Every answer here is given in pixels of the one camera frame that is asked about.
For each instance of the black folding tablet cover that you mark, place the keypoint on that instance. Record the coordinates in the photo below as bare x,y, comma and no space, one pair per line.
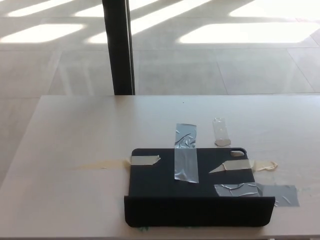
160,200

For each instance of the beige masking tape strip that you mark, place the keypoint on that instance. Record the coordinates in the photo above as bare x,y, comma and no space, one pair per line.
240,165
142,160

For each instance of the clear tape piece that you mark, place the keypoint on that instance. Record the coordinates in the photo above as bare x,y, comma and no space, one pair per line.
220,132

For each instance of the silver duct tape strip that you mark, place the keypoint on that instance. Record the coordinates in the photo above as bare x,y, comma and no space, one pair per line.
186,155
275,193

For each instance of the black window frame post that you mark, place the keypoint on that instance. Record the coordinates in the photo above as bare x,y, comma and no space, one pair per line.
120,50

